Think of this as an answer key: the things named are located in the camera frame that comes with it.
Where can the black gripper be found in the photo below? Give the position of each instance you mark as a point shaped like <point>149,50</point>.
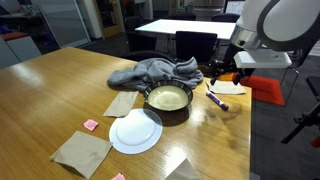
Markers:
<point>228,65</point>

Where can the purple and white marker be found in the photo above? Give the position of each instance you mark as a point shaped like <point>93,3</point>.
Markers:
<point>220,103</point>

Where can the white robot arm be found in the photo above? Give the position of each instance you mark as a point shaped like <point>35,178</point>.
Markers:
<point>266,33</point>

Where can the black rimmed cream bowl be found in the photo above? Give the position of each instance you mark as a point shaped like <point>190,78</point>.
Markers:
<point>168,95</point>

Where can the brown napkin near bowl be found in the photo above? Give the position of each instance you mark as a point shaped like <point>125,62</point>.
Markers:
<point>121,104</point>

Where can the brown napkin far right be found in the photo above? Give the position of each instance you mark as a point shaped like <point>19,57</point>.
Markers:
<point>225,87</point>

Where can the black chair behind table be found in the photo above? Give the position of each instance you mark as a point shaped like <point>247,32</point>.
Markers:
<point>199,45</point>

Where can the white meeting table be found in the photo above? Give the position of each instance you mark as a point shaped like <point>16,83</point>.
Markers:
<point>223,30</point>

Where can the black chair far right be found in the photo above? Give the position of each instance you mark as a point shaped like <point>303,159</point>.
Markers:
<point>226,17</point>

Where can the grey crumpled cloth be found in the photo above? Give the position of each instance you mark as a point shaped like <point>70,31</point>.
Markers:
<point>152,70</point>

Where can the black chair far left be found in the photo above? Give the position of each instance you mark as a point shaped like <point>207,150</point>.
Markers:
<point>137,41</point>

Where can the brown napkin bottom edge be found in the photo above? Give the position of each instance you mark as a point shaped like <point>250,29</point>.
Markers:
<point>184,171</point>

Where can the white round plate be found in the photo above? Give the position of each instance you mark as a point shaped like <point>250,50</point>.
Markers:
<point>137,132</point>

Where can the pink sticky note pad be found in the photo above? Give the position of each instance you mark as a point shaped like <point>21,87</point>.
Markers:
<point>90,124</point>

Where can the pink sticky note bottom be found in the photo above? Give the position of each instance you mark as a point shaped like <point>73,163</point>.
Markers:
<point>119,176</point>

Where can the brown napkin front left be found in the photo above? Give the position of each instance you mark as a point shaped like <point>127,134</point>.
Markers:
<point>83,152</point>

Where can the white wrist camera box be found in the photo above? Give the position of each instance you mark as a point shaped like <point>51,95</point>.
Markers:
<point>262,58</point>

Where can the white wall cabinets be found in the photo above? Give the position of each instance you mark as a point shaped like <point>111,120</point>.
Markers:
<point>234,7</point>

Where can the black camera tripod arm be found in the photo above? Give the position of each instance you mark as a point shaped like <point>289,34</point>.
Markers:
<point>306,119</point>

